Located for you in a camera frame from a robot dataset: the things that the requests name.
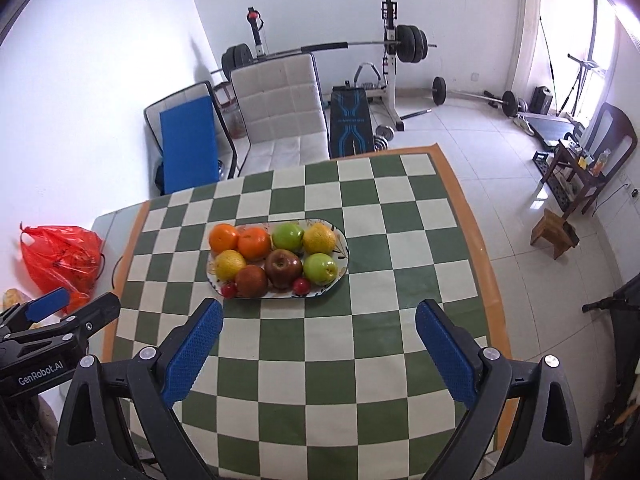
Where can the black plastic rack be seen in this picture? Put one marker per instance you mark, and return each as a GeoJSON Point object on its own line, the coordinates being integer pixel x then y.
{"type": "Point", "coordinates": [542, 161]}

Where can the yellow lemon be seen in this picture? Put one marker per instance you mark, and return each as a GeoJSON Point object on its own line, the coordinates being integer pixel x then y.
{"type": "Point", "coordinates": [230, 264]}

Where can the dark red apple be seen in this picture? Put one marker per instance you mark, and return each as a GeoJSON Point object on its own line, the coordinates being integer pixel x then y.
{"type": "Point", "coordinates": [251, 281]}

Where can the dark wooden chair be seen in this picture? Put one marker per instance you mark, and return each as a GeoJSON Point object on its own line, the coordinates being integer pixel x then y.
{"type": "Point", "coordinates": [620, 135]}

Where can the red and yellow apple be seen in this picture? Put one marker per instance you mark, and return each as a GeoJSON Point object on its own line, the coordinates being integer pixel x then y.
{"type": "Point", "coordinates": [283, 268]}

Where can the white weight rack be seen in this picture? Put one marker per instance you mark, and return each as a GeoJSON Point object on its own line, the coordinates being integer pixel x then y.
{"type": "Point", "coordinates": [391, 85]}

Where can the orange bottle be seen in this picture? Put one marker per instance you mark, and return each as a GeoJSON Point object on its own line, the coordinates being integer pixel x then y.
{"type": "Point", "coordinates": [602, 161]}

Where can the small wooden stool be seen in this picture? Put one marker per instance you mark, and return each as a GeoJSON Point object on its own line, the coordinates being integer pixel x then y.
{"type": "Point", "coordinates": [550, 222]}

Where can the oval patterned plate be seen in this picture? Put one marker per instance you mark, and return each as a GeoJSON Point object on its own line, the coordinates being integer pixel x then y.
{"type": "Point", "coordinates": [342, 260]}

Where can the beige padded chair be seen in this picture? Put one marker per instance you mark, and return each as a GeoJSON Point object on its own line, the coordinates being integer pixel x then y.
{"type": "Point", "coordinates": [275, 105]}
{"type": "Point", "coordinates": [182, 92]}

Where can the small dumbbell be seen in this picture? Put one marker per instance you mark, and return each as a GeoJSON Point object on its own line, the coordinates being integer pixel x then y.
{"type": "Point", "coordinates": [385, 132]}
{"type": "Point", "coordinates": [381, 144]}

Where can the black tripod stand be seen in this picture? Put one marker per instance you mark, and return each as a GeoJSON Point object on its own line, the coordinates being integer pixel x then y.
{"type": "Point", "coordinates": [590, 64]}

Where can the black exercise platform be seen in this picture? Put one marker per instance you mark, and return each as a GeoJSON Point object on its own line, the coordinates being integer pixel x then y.
{"type": "Point", "coordinates": [550, 130]}

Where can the red plastic bag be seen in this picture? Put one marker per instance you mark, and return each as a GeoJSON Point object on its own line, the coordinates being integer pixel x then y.
{"type": "Point", "coordinates": [60, 260]}

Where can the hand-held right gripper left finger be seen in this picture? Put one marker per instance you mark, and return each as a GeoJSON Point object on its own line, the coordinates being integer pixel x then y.
{"type": "Point", "coordinates": [195, 355]}

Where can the black sit-up bench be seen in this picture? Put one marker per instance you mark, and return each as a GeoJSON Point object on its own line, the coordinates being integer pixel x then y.
{"type": "Point", "coordinates": [350, 125]}

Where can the green and white checkered tablecloth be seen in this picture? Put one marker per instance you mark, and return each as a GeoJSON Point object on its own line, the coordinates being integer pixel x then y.
{"type": "Point", "coordinates": [380, 270]}

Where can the black speaker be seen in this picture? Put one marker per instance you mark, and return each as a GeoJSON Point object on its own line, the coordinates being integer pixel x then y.
{"type": "Point", "coordinates": [542, 100]}

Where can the dark wooden side table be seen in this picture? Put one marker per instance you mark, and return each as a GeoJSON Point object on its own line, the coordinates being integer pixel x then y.
{"type": "Point", "coordinates": [575, 157]}

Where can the yellow food packet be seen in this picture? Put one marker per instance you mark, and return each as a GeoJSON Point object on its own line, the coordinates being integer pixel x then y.
{"type": "Point", "coordinates": [10, 297]}

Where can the orange tangerine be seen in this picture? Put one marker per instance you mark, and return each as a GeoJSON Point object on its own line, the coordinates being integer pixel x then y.
{"type": "Point", "coordinates": [254, 243]}
{"type": "Point", "coordinates": [223, 237]}

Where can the black kick scooter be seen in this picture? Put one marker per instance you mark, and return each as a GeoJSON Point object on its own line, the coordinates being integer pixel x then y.
{"type": "Point", "coordinates": [625, 340]}

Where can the small red tomato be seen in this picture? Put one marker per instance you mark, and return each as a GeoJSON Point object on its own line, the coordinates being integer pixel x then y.
{"type": "Point", "coordinates": [300, 286]}
{"type": "Point", "coordinates": [229, 289]}

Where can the green apple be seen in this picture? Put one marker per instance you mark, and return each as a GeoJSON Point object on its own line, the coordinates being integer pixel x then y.
{"type": "Point", "coordinates": [320, 267]}
{"type": "Point", "coordinates": [288, 236]}

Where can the short black bar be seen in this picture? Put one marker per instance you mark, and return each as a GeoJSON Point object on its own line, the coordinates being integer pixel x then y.
{"type": "Point", "coordinates": [417, 114]}

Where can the barbell with small plates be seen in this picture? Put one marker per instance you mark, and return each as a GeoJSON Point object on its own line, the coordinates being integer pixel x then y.
{"type": "Point", "coordinates": [439, 90]}

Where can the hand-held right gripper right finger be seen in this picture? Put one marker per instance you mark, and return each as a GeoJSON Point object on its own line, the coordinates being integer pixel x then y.
{"type": "Point", "coordinates": [445, 355]}

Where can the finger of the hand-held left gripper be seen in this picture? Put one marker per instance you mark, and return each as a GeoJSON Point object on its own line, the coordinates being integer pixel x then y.
{"type": "Point", "coordinates": [95, 315]}
{"type": "Point", "coordinates": [47, 305]}

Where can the barbell with black plates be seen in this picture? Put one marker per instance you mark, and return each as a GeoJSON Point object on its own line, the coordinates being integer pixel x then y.
{"type": "Point", "coordinates": [412, 44]}

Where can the large yellow citrus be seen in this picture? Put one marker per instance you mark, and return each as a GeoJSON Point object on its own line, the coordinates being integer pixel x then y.
{"type": "Point", "coordinates": [319, 238]}

